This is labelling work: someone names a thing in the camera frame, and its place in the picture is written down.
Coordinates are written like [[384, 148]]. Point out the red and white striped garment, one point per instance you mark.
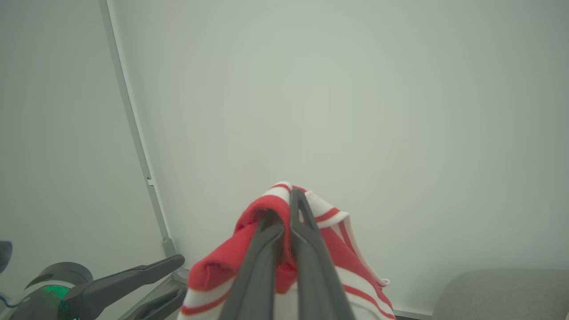
[[222, 262]]

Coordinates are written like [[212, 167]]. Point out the grey upholstered furniture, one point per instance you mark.
[[506, 295]]

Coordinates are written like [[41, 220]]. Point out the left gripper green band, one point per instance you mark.
[[49, 289]]

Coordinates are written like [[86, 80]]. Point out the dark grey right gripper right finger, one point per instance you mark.
[[318, 275]]

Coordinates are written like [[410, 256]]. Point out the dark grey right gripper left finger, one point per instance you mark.
[[258, 275]]

